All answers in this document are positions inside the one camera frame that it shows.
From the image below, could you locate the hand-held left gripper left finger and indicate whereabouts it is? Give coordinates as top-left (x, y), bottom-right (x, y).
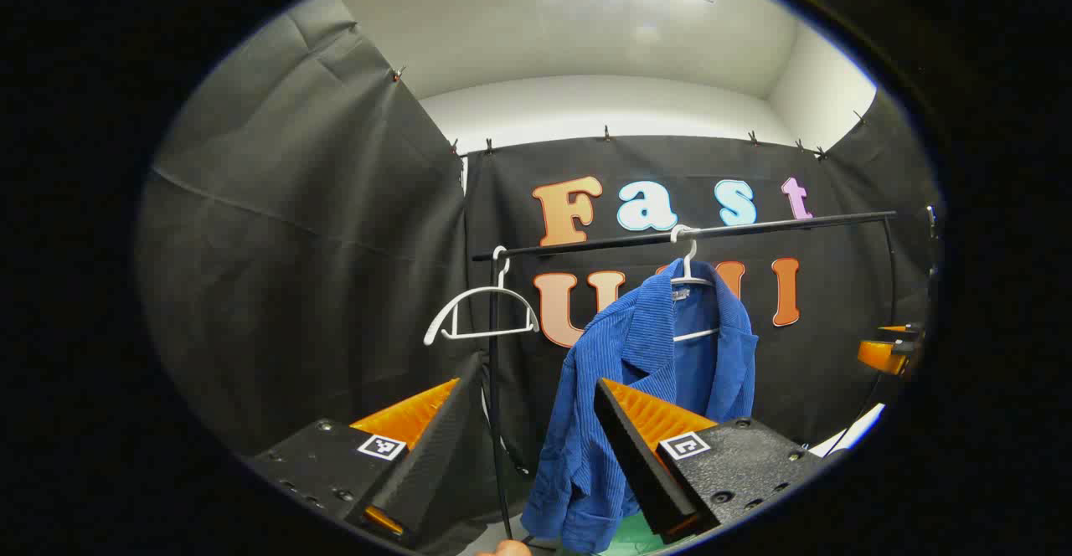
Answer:
top-left (251, 378), bottom-right (472, 550)

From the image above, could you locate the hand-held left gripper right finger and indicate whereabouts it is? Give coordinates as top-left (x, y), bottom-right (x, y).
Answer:
top-left (593, 378), bottom-right (826, 545)

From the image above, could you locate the green laundry hamper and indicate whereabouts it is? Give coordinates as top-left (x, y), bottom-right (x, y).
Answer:
top-left (601, 510), bottom-right (675, 555)

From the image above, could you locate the blue corduroy jacket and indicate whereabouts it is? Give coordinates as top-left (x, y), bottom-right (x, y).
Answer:
top-left (521, 259), bottom-right (760, 554)

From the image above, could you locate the empty white plastic hanger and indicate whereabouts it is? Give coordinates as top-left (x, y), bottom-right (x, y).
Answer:
top-left (423, 246), bottom-right (541, 346)

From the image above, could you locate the black metal clothes rack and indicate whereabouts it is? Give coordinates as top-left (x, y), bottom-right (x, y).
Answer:
top-left (472, 211), bottom-right (901, 540)

